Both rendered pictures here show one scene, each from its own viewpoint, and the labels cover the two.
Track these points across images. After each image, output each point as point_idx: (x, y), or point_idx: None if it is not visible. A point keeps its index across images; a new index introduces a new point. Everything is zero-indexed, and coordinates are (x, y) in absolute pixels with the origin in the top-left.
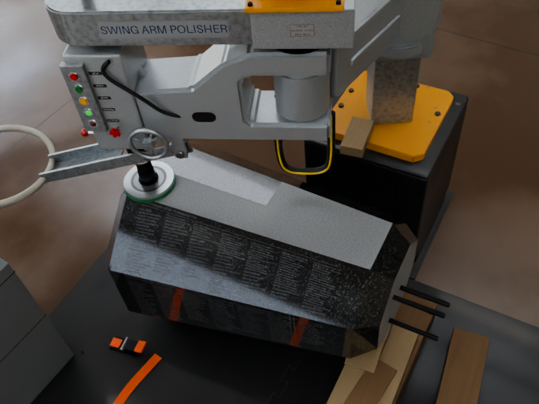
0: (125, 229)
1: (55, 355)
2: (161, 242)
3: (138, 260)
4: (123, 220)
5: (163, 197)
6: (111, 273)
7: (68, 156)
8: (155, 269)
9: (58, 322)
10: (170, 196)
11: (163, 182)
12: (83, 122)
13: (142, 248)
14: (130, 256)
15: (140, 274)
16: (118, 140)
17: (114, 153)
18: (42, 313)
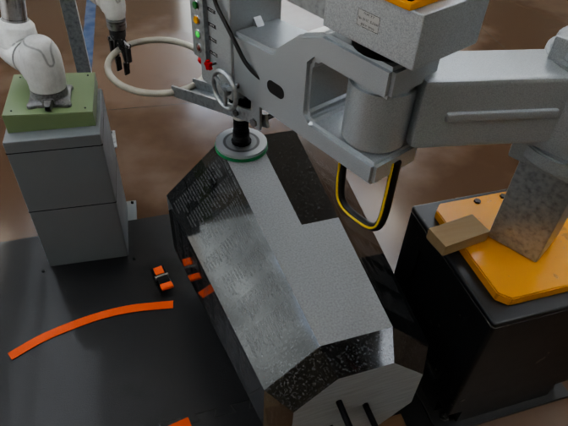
0: (196, 171)
1: (110, 243)
2: (207, 198)
3: (185, 202)
4: (200, 163)
5: (237, 162)
6: (167, 201)
7: (203, 87)
8: (188, 217)
9: (143, 227)
10: (242, 165)
11: (247, 150)
12: (193, 42)
13: (193, 193)
14: (183, 194)
15: (178, 214)
16: None
17: (227, 101)
18: (113, 199)
